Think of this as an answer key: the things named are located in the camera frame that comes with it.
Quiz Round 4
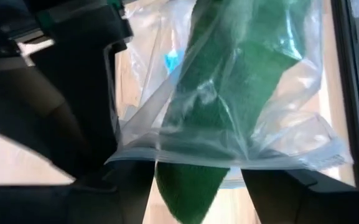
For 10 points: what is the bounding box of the black aluminium table frame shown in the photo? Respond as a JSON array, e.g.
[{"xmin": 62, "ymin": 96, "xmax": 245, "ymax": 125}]
[{"xmin": 331, "ymin": 0, "xmax": 359, "ymax": 190}]

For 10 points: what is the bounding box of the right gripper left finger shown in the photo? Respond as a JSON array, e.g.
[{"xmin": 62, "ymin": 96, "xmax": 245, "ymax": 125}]
[{"xmin": 0, "ymin": 161, "xmax": 155, "ymax": 224}]

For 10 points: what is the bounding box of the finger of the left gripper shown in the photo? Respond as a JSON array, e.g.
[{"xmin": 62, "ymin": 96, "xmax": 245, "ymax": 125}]
[
  {"xmin": 29, "ymin": 46, "xmax": 118, "ymax": 180},
  {"xmin": 0, "ymin": 67, "xmax": 77, "ymax": 178}
]

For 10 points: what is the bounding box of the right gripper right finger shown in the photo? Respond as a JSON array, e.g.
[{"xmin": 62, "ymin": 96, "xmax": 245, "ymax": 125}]
[{"xmin": 241, "ymin": 169, "xmax": 359, "ymax": 224}]

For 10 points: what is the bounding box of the clear zip plastic bag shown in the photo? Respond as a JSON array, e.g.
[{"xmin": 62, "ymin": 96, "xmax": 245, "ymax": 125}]
[{"xmin": 106, "ymin": 0, "xmax": 354, "ymax": 189}]

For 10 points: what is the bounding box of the green elastic bandage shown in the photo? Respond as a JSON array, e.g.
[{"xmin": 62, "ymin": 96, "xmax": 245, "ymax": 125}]
[{"xmin": 154, "ymin": 0, "xmax": 310, "ymax": 224}]

